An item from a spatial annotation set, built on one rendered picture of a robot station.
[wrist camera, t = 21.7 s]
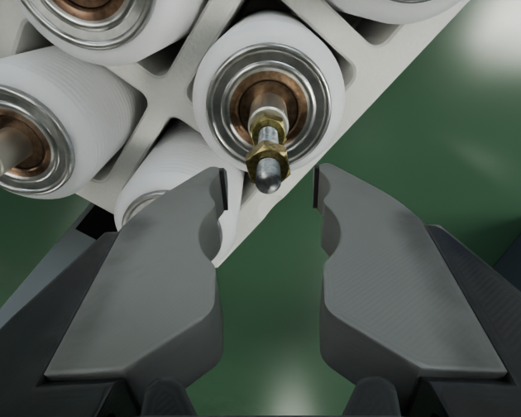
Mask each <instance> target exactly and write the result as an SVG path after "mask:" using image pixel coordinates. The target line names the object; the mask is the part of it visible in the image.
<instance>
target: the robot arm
mask: <svg viewBox="0 0 521 417"><path fill-rule="evenodd" d="M313 209H318V211H319V212H320V214H321V215H322V216H323V224H322V236H321V247H322V249H323V250H324V251H325V252H326V253H327V255H328V256H329V258H328V259H327V260H326V262H325V263H324V265H323V280H322V291H321V302H320V314H319V333H320V353H321V356H322V358H323V360H324V361H325V362H326V363H327V365H329V366H330V367H331V368H332V369H333V370H334V371H336V372H338V373H339V374H340V375H342V376H344V377H345V378H346V379H347V380H349V381H350V382H351V383H353V384H354V385H356V387H355V389H354V391H353V392H352V394H351V397H350V399H349V401H348V403H347V406H346V408H345V409H344V411H343V413H342V415H197V414H196V412H195V410H194V407H193V405H192V403H191V401H190V399H189V396H188V394H187V392H186V390H185V388H187V387H188V386H190V385H191V384H192V383H194V382H195V381H196V380H197V379H199V378H200V377H201V376H203V375H204V374H206V373H207V372H208V371H210V370H211V369H213V368H214V367H215V366H216V365H217V364H218V362H219V361H220V359H221V357H222V351H223V316H222V306H221V300H220V295H219V289H218V284H217V274H216V269H215V266H214V264H213V263H212V260H213V258H214V257H215V256H216V255H217V253H218V252H219V251H220V249H221V243H220V237H219V231H218V225H217V221H218V219H219V218H220V217H221V215H222V214H223V212H224V211H225V210H228V182H227V171H226V170H225V169H224V168H218V167H215V166H212V167H208V168H207V169H205V170H203V171H201V172H199V173H198V174H196V175H195V176H193V177H191V178H190V179H188V180H186V181H185V182H183V183H182V184H180V185H178V186H176V187H174V188H173V189H171V190H170V191H168V192H166V193H164V194H162V195H161V196H160V197H158V198H157V199H155V200H154V201H152V202H151V203H149V204H148V205H146V206H145V207H144V208H143V209H142V210H141V211H139V212H138V213H137V214H136V215H135V216H133V217H132V218H131V219H130V220H129V221H128V222H127V223H126V224H125V225H124V226H123V227H122V228H121V229H120V230H119V231H118V232H105V233H104V234H103V235H102V236H101V237H99V238H98V239H97V240H96V241H95V242H94V243H93V244H92V245H91V246H89V247H88V248H87V249H86V250H85V251H84V252H83V253H82V254H81V255H79V256H78V257H77V258H76V259H75V260H74V261H73V262H72V263H70V264H69V265H68V266H67V267H66V268H65V269H64V270H63V271H62V272H61V273H59V274H58V275H57V276H56V278H54V279H53V280H52V281H51V282H50V283H49V284H48V285H47V286H46V287H45V288H44V289H42V290H41V291H40V292H39V293H38V294H37V295H36V296H35V297H33V298H32V299H31V300H30V301H29V302H28V303H27V304H26V305H24V306H23V307H22V308H21V309H20V310H19V311H18V312H17V313H16V314H15V315H14V316H12V317H11V318H10V319H9V320H8V321H7V322H6V323H5V324H4V325H3V326H2V327H1V328H0V417H521V291H520V290H518V289H517V288H516V287H515V286H513V285H512V284H511V283H510V282H508V281H507V280H506V279H505V278H504V277H503V276H502V275H501V274H499V273H498V272H497V271H496V270H494V269H493V268H492V267H491V266H489V265H488V264H487V263H486V262H484V261H483V260H482V259H481V258H479V257H478V256H477V255H476V254H475V253H474V252H473V251H472V250H470V249H469V248H468V247H467V246H465V245H464V244H463V243H462V242H460V241H459V240H458V239H457V238H455V237H454V236H453V235H452V234H450V233H449V232H448V231H447V230H446V229H445V228H444V227H443V226H441V225H437V224H425V223H424V222H423V221H422V220H421V219H420V218H419V217H418V216H416V215H415V214H414V213H413V212H412V211H410V210H409V209H408V208H406V207H405V206H404V205H403V204H401V203H400V202H399V201H398V200H396V199H394V198H393V197H391V196H390V195H388V194H387V193H385V192H383V191H382V190H380V189H377V188H376V187H375V186H373V185H370V184H368V183H366V182H365V181H363V180H361V179H359V178H357V177H355V176H354V175H351V174H349V173H347V172H346V171H344V170H342V169H340V168H338V167H336V166H334V165H332V164H329V163H323V164H321V165H314V168H313Z"/></svg>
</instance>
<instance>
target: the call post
mask: <svg viewBox="0 0 521 417"><path fill-rule="evenodd" d="M105 232H117V228H116V224H115V221H114V214H112V213H109V212H108V211H107V210H105V209H103V208H101V207H99V206H97V205H96V204H93V203H92V202H91V203H90V204H89V205H88V207H87V208H86V209H85V210H84V211H83V212H82V213H81V214H80V215H79V216H78V218H77V219H76V220H75V221H74V223H73V224H72V225H71V226H70V227H69V229H68V230H67V231H66V232H65V233H64V235H63V236H62V237H61V238H60V240H59V241H58V242H57V243H56V244H55V245H54V246H53V247H52V248H51V249H50V251H49V252H48V253H47V254H46V255H45V257H44V258H43V259H42V260H41V262H40V263H39V264H38V265H37V266H36V268H35V269H34V270H33V271H32V272H31V274H30V275H29V276H28V277H27V278H26V279H25V280H24V281H23V282H22V284H21V285H20V286H19V287H18V288H17V290H16V291H15V292H14V293H13V294H12V296H11V297H10V298H9V299H8V300H7V302H6V303H5V304H4V305H3V306H2V308H1V309H0V328H1V327H2V326H3V325H4V324H5V323H6V322H7V321H8V320H9V319H10V318H11V317H12V316H14V315H15V314H16V313H17V312H18V311H19V310H20V309H21V308H22V307H23V306H24V305H26V304H27V303H28V302H29V301H30V300H31V299H32V298H33V297H35V296H36V295H37V294H38V293H39V292H40V291H41V290H42V289H44V288H45V287H46V286H47V285H48V284H49V283H50V282H51V281H52V280H53V279H54V278H56V276H57V275H58V274H59V273H61V272H62V271H63V270H64V269H65V268H66V267H67V266H68V265H69V264H70V263H72V262H73V261H74V260H75V259H76V258H77V257H78V256H79V255H81V254H82V253H83V252H84V251H85V250H86V249H87V248H88V247H89V246H91V245H92V244H93V243H94V242H95V241H96V240H97V239H98V238H99V237H101V236H102V235H103V234H104V233H105Z"/></svg>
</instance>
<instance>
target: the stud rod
mask: <svg viewBox="0 0 521 417"><path fill-rule="evenodd" d="M263 140H265V141H272V142H274V143H277V144H279V138H278V132H277V131H276V129H275V128H273V127H263V128H262V129H261V130H260V132H259V136H258V144H259V143H260V142H261V141H263ZM280 186H281V174H280V164H279V162H278V161H277V160H276V159H273V158H269V157H268V158H264V159H262V160H260V161H259V162H258V164H257V166H256V188H257V189H258V190H259V191H260V192H261V193H263V194H273V193H274V192H275V191H277V190H278V189H279V188H280Z"/></svg>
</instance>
